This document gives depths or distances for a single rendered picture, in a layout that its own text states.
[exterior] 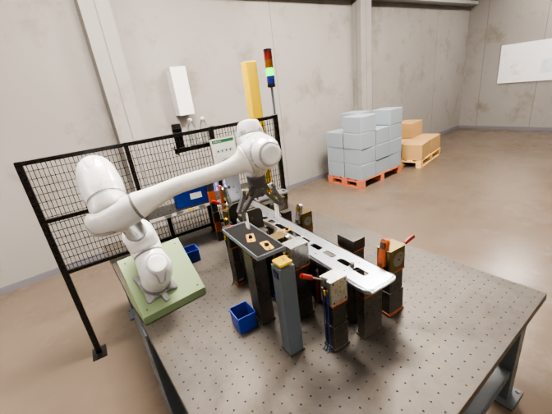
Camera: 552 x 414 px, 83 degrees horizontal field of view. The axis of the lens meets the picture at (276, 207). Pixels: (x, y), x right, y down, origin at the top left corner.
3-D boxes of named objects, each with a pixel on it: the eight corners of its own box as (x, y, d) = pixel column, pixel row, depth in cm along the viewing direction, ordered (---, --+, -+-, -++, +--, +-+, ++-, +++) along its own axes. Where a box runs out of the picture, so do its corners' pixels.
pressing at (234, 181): (242, 198, 245) (235, 155, 233) (229, 202, 240) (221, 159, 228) (242, 198, 246) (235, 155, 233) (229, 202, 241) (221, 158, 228)
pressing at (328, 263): (403, 275, 132) (403, 272, 131) (366, 298, 121) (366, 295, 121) (251, 200, 244) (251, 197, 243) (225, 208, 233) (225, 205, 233)
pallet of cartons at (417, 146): (407, 150, 722) (408, 118, 696) (451, 154, 647) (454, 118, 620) (372, 163, 655) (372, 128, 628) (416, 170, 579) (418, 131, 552)
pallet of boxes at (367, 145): (361, 189, 520) (361, 117, 477) (328, 181, 578) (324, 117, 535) (401, 172, 581) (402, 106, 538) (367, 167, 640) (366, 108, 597)
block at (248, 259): (276, 319, 158) (264, 241, 142) (262, 325, 154) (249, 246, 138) (266, 308, 166) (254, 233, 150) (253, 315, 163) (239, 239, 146)
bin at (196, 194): (217, 199, 242) (213, 182, 237) (177, 209, 231) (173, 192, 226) (211, 193, 256) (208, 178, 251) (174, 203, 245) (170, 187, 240)
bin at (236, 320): (258, 325, 155) (255, 311, 152) (240, 335, 150) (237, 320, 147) (248, 314, 164) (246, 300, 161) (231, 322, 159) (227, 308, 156)
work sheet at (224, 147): (240, 170, 270) (234, 135, 258) (216, 177, 259) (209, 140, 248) (239, 170, 271) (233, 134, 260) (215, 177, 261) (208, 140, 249)
